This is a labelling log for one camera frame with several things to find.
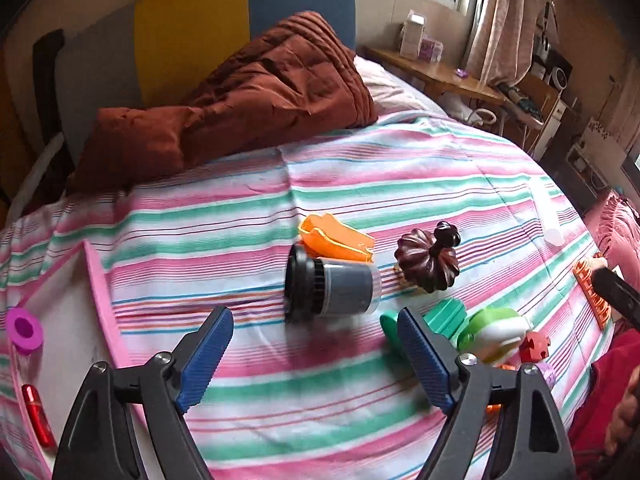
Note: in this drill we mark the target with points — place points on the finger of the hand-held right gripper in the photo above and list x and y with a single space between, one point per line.
619 296

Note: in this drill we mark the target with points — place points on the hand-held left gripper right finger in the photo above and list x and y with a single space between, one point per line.
425 360

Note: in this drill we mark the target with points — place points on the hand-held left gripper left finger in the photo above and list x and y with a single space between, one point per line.
205 360

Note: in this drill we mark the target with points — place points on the orange toothed rack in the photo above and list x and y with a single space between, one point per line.
592 294

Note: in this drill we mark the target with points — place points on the green ribbed block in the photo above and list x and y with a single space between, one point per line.
444 316

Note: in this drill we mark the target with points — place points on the green and white toy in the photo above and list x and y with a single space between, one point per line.
492 332

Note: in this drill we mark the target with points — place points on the dark brown pumpkin toy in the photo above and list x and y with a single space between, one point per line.
427 260

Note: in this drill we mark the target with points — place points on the purple patterned egg shell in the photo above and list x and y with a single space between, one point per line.
547 374

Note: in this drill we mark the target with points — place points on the grey and black cylinder cup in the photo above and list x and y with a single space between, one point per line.
332 285

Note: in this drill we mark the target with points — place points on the pink and white box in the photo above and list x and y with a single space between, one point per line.
75 320

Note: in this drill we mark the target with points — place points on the orange plastic scoop piece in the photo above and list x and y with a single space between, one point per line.
335 237

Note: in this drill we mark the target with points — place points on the pink ruffled cushion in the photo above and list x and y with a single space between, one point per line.
620 230

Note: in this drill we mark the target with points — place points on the orange connected cubes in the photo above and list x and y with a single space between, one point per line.
493 408

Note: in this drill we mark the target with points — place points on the white plastic tube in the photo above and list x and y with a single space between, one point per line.
554 232

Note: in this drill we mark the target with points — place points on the red clothing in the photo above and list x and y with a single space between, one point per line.
600 385

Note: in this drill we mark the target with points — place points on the red puzzle block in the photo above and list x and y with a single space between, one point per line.
535 346

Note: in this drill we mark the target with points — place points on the floral storage box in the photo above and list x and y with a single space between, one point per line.
605 132

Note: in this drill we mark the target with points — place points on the small red bottle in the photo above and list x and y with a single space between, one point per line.
39 417

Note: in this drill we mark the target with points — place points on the white shelf unit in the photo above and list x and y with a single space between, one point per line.
542 95

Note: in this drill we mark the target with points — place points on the brown quilt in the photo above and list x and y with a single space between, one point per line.
240 95

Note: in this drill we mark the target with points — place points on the small purple object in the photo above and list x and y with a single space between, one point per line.
460 73

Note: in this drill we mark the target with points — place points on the white pillow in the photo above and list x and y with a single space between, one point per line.
395 87

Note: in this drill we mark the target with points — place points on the wooden bedside desk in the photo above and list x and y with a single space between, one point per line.
430 72

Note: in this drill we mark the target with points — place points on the beige curtain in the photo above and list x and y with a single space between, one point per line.
500 20

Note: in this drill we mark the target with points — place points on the purple clear container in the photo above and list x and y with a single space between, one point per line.
431 50

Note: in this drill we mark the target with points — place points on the white carton box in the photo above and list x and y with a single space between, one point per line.
412 35

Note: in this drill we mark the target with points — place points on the yellow blue grey headboard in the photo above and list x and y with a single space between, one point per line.
195 25

